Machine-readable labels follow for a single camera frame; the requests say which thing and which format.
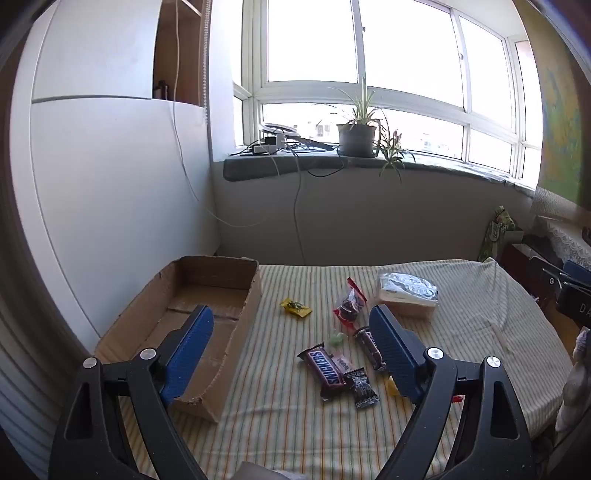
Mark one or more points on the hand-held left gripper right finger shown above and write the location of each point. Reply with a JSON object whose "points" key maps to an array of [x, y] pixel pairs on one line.
{"points": [[392, 355]]}

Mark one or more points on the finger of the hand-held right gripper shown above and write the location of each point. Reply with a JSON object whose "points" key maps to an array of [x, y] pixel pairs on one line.
{"points": [[549, 277], [579, 270]]}

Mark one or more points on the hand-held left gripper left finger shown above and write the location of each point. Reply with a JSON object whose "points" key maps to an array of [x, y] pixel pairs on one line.
{"points": [[191, 350]]}

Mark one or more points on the small brown chocolate bar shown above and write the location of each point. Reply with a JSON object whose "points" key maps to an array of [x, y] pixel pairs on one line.
{"points": [[369, 348]]}

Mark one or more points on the black white snack packet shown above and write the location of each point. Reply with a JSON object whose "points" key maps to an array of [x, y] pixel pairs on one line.
{"points": [[362, 390]]}

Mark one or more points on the pink snack packet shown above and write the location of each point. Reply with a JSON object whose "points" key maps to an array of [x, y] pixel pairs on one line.
{"points": [[342, 362]]}

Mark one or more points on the green candy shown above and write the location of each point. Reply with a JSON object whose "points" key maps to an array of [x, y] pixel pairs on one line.
{"points": [[336, 340]]}

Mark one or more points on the cardboard box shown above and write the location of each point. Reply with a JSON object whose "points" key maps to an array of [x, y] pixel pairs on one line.
{"points": [[138, 323]]}

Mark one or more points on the bread package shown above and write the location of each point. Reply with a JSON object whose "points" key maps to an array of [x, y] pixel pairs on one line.
{"points": [[406, 293]]}

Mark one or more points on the red-trimmed dark cake packet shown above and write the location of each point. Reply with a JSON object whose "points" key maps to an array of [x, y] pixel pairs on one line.
{"points": [[349, 307]]}

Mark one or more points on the large brown chocolate bar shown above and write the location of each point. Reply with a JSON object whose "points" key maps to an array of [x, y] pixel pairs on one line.
{"points": [[325, 369]]}

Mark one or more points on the yellow candy packet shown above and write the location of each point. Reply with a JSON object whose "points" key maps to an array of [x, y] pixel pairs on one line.
{"points": [[295, 308]]}

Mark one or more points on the person's right forearm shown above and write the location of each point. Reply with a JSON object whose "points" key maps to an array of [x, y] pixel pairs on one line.
{"points": [[575, 383]]}

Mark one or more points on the white lace cloth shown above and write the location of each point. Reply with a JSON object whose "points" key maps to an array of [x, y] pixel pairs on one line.
{"points": [[563, 230]]}

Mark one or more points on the green gift bag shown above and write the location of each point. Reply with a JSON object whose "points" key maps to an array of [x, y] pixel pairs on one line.
{"points": [[496, 230]]}

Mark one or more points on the white cabinet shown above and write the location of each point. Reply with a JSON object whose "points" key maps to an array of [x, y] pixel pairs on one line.
{"points": [[115, 184]]}

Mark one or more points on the small reddish-green plant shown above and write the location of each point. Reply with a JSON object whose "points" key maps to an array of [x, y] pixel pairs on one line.
{"points": [[392, 154]]}

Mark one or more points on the white power strip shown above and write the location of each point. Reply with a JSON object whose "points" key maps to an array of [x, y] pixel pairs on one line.
{"points": [[268, 146]]}

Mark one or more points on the potted spider plant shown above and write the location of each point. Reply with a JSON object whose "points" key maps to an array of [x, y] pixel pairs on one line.
{"points": [[355, 138]]}

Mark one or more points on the wall map poster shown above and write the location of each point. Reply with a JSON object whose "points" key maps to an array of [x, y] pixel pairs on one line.
{"points": [[561, 115]]}

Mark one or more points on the white window frame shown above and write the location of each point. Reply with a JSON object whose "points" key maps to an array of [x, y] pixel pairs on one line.
{"points": [[300, 92]]}

